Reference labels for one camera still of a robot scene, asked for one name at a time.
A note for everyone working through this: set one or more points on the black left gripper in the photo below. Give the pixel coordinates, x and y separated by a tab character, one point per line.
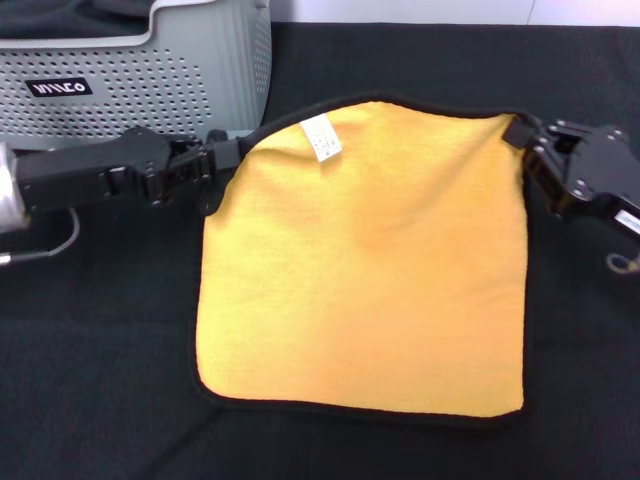
90	170

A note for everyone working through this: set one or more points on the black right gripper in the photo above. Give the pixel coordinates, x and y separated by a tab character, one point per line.
605	170

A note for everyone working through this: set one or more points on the yellow and grey towel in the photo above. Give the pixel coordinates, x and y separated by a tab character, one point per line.
360	275

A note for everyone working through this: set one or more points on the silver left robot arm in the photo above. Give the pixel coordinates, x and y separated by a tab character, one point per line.
10	190

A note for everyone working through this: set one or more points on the grey perforated plastic storage box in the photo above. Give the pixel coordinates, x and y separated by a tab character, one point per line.
150	75

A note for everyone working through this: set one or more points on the black tablecloth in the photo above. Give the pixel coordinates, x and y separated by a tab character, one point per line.
100	375

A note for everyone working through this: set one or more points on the dark crumpled cloth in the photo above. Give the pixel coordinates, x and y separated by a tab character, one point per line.
65	17

